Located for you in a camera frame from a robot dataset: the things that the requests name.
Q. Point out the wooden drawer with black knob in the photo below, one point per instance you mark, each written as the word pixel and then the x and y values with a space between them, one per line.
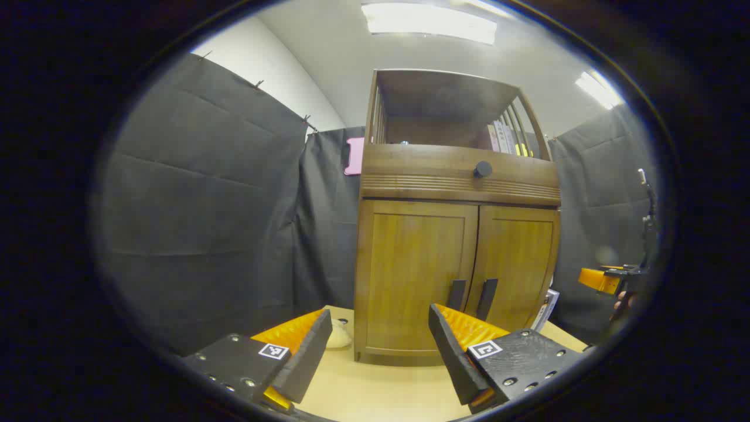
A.
pixel 422 167

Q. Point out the wooden double-door shoe cabinet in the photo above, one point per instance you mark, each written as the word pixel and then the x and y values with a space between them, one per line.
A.
pixel 445 97

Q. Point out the white-spined shelf book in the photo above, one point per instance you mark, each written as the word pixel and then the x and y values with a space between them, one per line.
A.
pixel 502 138

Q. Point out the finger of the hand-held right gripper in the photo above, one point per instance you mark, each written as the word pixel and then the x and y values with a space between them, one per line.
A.
pixel 597 280

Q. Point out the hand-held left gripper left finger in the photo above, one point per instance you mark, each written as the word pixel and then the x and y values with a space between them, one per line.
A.
pixel 307 363

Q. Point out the grey-spined shelf book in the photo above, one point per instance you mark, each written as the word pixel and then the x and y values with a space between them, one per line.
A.
pixel 511 140

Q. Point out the black backdrop cloth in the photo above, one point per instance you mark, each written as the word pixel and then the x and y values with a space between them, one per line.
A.
pixel 205 205

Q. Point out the large ceiling light panel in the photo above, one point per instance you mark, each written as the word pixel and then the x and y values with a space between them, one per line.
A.
pixel 428 22

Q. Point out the yellow shelf book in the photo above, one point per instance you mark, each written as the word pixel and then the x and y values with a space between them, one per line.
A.
pixel 523 150

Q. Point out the wooden cabinet door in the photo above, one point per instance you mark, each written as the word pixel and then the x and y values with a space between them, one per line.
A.
pixel 410 269
pixel 518 258

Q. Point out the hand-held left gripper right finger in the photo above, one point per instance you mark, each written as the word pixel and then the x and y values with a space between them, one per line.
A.
pixel 451 357

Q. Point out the small cream object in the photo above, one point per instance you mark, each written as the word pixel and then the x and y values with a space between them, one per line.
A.
pixel 341 339

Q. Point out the small ceiling light panel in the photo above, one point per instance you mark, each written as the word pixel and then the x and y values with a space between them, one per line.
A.
pixel 599 89

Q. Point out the upright paperback book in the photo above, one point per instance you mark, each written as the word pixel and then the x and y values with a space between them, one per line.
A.
pixel 548 310

